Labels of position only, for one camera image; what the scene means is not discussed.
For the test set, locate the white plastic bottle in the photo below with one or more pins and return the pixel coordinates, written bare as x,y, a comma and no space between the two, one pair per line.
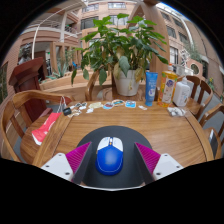
181,93

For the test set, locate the small blue sticker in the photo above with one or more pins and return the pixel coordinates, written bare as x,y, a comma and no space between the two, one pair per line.
130,104

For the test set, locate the yellow liquid bottle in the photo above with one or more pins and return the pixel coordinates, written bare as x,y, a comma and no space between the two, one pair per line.
167,88

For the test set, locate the dark red wooden pedestal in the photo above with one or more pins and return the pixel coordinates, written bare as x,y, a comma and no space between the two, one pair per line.
28,83

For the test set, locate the blue and white computer mouse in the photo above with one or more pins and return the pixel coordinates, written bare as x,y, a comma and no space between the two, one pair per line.
109,160

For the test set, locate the clear crumpled plastic wrapper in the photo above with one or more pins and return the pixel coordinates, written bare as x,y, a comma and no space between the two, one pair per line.
176,111

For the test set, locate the green leafy potted plant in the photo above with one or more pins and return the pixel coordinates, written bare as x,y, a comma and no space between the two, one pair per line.
113,43

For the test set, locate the small black object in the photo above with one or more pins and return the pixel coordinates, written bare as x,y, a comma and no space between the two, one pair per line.
67,111

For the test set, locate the white plant pot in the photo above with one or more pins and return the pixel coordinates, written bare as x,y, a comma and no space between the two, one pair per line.
126,85

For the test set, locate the round black mouse pad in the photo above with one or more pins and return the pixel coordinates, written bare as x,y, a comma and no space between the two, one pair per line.
128,136

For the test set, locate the wooden chair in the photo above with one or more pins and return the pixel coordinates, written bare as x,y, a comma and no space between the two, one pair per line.
90,83

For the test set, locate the dark bust statue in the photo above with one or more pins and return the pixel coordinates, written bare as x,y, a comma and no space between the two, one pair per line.
25,55

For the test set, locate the wide wooden armchair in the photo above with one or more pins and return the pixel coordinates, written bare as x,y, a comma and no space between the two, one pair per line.
23,97

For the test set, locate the blue squeeze tube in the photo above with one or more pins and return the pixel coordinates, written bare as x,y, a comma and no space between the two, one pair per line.
151,88

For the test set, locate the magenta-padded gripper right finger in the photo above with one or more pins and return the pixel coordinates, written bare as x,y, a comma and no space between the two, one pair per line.
165,165

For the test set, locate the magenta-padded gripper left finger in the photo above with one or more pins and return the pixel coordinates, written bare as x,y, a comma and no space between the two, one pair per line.
58,165

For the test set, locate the black notebook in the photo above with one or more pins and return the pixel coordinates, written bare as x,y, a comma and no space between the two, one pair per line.
214,141

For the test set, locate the red and white bag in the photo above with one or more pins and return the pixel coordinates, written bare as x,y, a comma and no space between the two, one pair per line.
45,130

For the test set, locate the spiky green agave plant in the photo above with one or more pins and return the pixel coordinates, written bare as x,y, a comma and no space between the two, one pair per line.
60,71

